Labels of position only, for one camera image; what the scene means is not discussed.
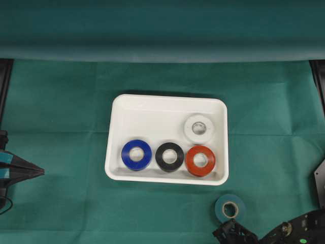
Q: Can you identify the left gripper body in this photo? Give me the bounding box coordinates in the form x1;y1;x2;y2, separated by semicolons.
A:
0;130;10;209

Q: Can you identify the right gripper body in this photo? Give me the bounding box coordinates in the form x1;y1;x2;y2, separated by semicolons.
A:
212;219;258;244

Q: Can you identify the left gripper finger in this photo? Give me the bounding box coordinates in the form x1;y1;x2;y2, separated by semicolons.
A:
1;168;45;188
1;150;43;171

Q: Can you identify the green tape roll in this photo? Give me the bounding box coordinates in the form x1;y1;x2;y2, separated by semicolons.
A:
214;194;246;223

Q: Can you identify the orange tape roll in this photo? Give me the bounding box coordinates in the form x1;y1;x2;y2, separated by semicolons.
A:
185;145;216;177

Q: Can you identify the black tape roll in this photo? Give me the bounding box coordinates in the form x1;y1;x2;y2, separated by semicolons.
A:
155;142;184;172

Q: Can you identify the white tape roll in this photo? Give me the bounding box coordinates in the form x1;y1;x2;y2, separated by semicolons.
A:
184;114;215;144

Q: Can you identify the blue tape roll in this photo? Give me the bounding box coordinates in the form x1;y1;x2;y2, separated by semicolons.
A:
121;140;152;171

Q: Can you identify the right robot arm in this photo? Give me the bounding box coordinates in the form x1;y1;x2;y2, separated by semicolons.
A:
213;162;324;243

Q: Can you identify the green table cloth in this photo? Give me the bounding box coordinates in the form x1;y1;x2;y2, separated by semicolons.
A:
0;59;325;244

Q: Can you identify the white plastic tray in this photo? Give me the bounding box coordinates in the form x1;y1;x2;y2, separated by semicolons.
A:
105;94;229;186

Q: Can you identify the green backdrop curtain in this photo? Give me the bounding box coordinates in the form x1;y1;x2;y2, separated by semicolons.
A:
1;1;324;63

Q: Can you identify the black camera cable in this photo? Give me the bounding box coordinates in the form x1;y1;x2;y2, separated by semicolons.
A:
0;194;13;216

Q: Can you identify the black table frame rail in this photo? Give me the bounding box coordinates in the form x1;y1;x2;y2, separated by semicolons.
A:
309;59;325;112

